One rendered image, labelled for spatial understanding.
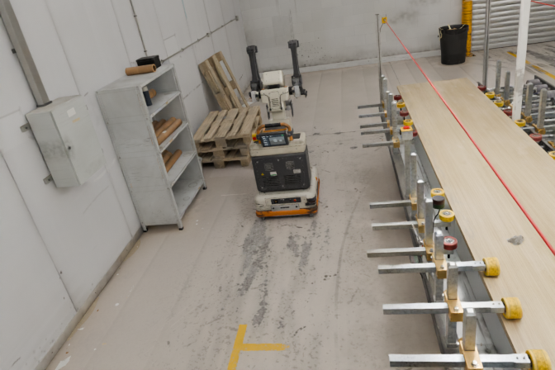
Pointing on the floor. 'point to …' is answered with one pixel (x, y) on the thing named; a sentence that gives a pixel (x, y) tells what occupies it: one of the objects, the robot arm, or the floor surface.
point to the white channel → (523, 35)
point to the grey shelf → (116, 105)
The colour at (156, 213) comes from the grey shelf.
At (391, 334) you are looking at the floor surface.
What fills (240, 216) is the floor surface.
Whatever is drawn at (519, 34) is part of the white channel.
